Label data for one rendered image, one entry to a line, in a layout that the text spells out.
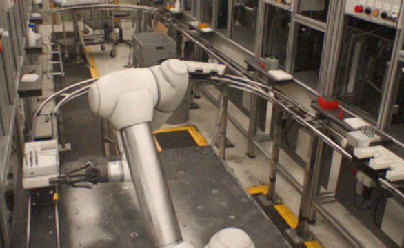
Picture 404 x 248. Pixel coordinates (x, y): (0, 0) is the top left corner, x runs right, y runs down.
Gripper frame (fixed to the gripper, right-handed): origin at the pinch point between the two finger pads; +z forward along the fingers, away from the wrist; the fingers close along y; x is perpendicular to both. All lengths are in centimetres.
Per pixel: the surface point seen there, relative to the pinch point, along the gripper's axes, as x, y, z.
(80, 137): -222, -86, -19
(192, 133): -203, -86, -124
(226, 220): 20, -20, -67
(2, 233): 10.3, -14.1, 22.1
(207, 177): -16, -20, -71
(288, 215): -57, -87, -148
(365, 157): 14, -3, -140
